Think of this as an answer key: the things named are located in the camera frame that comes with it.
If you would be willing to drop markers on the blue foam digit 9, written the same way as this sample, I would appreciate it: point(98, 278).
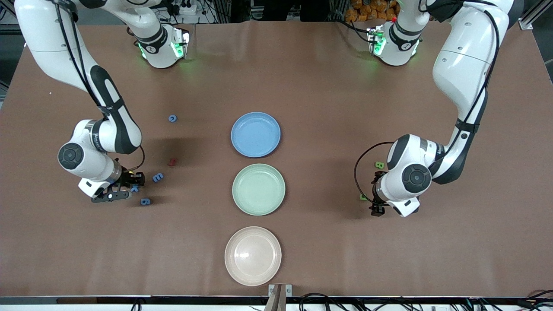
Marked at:
point(145, 201)

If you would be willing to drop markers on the blue foam letter E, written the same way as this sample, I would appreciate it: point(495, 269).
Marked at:
point(158, 177)

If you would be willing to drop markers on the blue foam letter G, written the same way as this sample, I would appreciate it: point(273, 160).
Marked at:
point(176, 119)

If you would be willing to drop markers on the aluminium frame post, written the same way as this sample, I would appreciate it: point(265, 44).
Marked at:
point(525, 24)

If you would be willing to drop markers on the blue plate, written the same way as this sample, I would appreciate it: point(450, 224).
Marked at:
point(268, 147)

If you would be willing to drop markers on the green plate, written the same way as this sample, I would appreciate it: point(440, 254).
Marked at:
point(259, 203)

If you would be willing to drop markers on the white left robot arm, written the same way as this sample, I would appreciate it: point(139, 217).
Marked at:
point(466, 65)

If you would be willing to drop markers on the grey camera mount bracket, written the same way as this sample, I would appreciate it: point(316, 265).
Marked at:
point(280, 290)

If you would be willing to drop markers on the white table edge rail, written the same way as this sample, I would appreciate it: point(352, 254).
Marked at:
point(65, 308)

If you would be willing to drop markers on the bag of oranges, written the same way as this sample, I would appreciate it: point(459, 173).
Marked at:
point(367, 11)

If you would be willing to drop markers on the beige plate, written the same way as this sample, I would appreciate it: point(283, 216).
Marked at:
point(253, 256)

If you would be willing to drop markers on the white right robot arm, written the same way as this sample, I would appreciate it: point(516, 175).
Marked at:
point(43, 39)

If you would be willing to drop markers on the green foam letter B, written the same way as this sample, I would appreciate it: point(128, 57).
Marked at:
point(379, 165)

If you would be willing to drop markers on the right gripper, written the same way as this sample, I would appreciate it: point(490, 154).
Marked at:
point(128, 177)

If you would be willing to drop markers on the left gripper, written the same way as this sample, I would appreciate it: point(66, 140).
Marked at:
point(376, 181)

